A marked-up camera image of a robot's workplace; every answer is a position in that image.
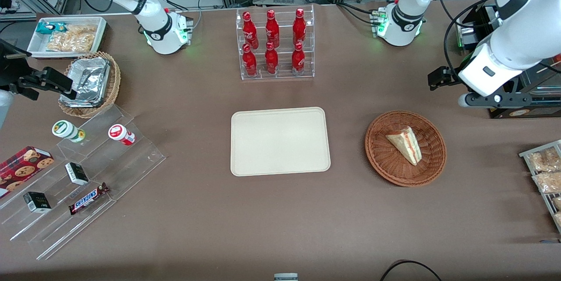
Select clear acrylic stepped display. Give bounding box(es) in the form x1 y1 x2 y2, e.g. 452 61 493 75
0 105 166 260

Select green capped white bottle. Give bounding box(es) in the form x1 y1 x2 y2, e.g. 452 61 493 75
52 120 86 143

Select round brown wicker basket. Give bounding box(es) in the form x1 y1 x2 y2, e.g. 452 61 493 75
365 110 447 187

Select clear bag of chips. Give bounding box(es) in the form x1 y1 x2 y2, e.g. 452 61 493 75
46 25 97 53

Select light wicker basket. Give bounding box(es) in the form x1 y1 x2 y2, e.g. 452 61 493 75
58 51 121 119

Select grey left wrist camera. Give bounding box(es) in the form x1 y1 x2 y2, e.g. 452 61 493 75
458 91 545 109

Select small black carton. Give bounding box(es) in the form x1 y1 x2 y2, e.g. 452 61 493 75
23 192 52 214
65 162 89 186

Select Snickers chocolate bar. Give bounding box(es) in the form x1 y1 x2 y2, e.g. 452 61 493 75
68 182 110 216

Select white plastic snack bin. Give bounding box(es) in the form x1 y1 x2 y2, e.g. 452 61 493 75
26 16 108 59

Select triangular sandwich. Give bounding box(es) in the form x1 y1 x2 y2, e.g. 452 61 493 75
385 126 423 166

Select red cookie box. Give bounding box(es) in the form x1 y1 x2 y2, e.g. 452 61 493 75
0 146 55 199

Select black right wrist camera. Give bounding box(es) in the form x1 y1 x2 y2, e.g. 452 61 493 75
0 38 34 101

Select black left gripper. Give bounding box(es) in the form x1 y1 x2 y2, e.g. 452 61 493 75
428 66 462 92

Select aluminium foil containers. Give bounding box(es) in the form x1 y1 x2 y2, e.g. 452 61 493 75
60 57 110 108

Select clear acrylic bottle rack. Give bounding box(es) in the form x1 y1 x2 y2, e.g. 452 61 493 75
236 5 315 81

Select red cola bottle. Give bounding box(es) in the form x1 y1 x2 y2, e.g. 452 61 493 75
291 42 305 76
242 11 259 49
293 8 307 46
266 10 280 48
265 42 279 75
242 44 258 77

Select red capped white bottle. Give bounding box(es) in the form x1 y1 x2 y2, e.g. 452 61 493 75
108 124 136 146

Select black cable loop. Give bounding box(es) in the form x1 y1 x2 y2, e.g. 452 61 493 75
379 260 442 281

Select grey wire rack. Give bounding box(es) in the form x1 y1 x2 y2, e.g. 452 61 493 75
519 139 561 233

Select black food warmer machine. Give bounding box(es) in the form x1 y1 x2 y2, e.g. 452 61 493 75
456 3 561 119

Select cream rectangular tray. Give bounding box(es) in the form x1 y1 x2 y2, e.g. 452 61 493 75
231 107 331 177

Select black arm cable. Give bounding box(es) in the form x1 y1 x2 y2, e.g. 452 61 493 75
437 0 498 81

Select teal snack packet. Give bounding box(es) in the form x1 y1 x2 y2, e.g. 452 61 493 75
36 21 68 35

